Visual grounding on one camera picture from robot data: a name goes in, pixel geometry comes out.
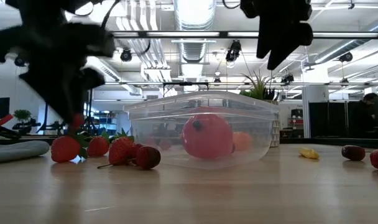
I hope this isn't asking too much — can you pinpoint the small background potted plant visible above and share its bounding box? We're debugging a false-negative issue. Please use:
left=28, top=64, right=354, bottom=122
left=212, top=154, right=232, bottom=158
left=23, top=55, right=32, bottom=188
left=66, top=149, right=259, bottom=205
left=12, top=109, right=32, bottom=131

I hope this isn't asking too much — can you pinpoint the succulent in white patterned pot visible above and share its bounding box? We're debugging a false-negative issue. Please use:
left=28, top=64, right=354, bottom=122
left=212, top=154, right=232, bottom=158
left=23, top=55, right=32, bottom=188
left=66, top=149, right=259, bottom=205
left=239, top=70, right=282, bottom=149

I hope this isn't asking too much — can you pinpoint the silver ceiling duct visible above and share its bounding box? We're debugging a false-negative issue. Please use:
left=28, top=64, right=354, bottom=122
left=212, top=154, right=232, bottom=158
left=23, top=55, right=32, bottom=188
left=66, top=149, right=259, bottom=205
left=173, top=0, right=218, bottom=63

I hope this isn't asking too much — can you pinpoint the black room partition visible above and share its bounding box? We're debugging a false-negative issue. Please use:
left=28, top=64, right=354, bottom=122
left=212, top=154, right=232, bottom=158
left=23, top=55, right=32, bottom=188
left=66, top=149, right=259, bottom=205
left=308, top=101, right=351, bottom=139

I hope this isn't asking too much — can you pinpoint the small yellow toy fruit piece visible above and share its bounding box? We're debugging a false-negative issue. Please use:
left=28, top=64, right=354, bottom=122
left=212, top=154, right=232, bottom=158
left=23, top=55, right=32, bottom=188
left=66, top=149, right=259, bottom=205
left=298, top=147, right=320, bottom=161

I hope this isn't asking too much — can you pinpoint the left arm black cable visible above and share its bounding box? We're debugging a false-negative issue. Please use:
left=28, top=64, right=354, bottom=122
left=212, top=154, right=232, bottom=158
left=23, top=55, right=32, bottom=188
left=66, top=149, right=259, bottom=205
left=73, top=0, right=121, bottom=29

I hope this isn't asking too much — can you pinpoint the black aluminium table frame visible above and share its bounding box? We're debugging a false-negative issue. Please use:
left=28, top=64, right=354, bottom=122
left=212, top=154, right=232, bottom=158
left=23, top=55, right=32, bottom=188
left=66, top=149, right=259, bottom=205
left=0, top=135, right=378, bottom=149

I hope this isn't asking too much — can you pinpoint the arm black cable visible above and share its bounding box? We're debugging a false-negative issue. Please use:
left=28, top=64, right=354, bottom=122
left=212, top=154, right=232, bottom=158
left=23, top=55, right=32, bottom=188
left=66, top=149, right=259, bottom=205
left=73, top=0, right=121, bottom=29
left=222, top=0, right=241, bottom=10

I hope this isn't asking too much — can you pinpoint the red background bar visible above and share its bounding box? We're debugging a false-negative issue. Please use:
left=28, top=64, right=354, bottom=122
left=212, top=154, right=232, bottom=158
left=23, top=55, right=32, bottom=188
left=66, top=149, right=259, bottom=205
left=0, top=114, right=15, bottom=128

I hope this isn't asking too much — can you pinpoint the orange toy fruit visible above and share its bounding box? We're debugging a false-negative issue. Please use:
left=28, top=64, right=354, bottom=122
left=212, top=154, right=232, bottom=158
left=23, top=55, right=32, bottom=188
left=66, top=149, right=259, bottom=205
left=232, top=131, right=254, bottom=152

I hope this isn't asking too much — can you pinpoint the dark red toy cherry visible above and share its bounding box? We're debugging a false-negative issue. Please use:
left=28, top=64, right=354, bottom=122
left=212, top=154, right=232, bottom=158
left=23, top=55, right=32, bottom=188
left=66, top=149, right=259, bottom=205
left=132, top=143, right=144, bottom=160
left=341, top=145, right=366, bottom=162
left=97, top=146, right=162, bottom=170

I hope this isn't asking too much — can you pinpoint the grey folded cloth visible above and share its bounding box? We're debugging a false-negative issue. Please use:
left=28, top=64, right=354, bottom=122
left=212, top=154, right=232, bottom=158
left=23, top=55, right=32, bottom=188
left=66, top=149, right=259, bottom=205
left=0, top=140, right=50, bottom=165

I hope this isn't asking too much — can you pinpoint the black overhead frame bar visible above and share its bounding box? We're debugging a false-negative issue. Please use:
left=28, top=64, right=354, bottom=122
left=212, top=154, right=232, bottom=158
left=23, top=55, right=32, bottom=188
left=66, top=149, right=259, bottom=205
left=113, top=30, right=378, bottom=40

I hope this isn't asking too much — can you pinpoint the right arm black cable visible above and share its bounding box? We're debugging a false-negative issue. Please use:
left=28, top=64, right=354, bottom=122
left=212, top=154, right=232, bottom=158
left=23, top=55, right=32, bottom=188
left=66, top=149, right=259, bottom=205
left=222, top=0, right=241, bottom=10

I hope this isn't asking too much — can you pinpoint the large red toy tomato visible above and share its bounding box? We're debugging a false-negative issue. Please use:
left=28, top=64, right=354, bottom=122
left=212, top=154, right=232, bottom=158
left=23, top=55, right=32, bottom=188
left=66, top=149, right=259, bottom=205
left=182, top=113, right=234, bottom=161

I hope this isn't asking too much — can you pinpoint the clear plastic tupperware container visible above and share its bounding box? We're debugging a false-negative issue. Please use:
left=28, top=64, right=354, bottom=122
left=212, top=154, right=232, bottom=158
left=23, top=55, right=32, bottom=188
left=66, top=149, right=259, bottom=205
left=123, top=91, right=280, bottom=170

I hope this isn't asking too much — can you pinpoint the small red toy strawberry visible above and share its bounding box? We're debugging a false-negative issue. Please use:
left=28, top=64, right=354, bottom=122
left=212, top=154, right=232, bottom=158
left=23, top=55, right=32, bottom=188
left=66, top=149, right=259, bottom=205
left=159, top=139, right=173, bottom=152

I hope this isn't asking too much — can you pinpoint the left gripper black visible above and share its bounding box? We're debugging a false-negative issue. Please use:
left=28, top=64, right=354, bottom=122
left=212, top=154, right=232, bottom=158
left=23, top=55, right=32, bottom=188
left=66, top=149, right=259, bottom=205
left=0, top=21, right=116, bottom=124

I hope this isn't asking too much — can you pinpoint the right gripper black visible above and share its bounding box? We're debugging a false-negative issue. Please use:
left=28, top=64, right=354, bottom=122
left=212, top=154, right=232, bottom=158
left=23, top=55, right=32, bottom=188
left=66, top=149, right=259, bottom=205
left=240, top=0, right=314, bottom=70

